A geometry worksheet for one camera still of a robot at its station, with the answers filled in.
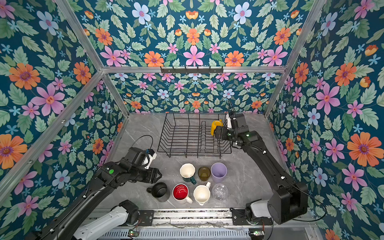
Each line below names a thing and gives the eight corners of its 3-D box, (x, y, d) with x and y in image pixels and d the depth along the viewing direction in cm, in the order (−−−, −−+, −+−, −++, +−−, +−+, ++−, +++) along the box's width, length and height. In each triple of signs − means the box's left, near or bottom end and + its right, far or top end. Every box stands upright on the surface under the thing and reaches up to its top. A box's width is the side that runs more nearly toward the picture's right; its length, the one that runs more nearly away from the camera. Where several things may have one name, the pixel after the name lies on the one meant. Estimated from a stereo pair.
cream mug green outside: (181, 187, 85) (178, 181, 76) (182, 171, 92) (180, 163, 83) (196, 187, 85) (195, 181, 76) (196, 171, 91) (195, 163, 83)
